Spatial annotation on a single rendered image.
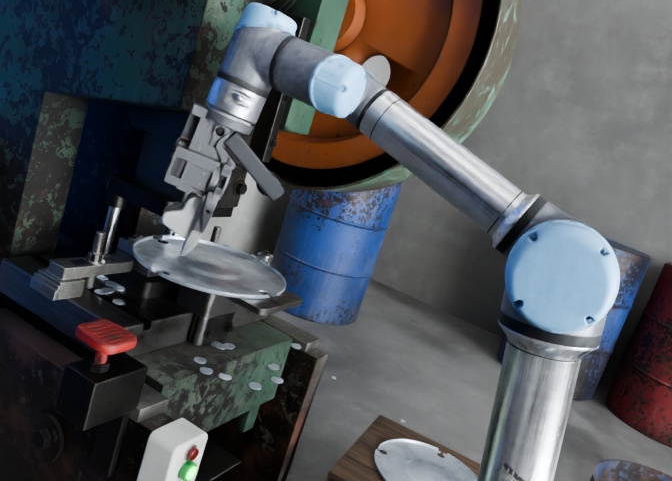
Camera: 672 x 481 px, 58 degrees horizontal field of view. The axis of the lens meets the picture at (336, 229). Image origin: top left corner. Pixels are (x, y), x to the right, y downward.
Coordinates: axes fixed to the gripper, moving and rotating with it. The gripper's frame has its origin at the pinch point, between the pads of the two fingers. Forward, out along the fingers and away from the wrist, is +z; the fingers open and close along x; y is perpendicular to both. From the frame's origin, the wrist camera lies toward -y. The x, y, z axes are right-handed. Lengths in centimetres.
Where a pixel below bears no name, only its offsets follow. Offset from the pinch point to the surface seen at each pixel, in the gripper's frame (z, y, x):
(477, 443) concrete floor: 71, -152, -114
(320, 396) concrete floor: 79, -86, -130
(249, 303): 8.0, -13.5, -8.3
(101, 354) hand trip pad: 15.2, 6.3, 9.2
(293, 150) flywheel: -15, -19, -55
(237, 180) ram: -7.9, -5.8, -25.5
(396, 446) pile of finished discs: 44, -73, -43
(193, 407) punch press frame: 29.0, -11.9, -8.1
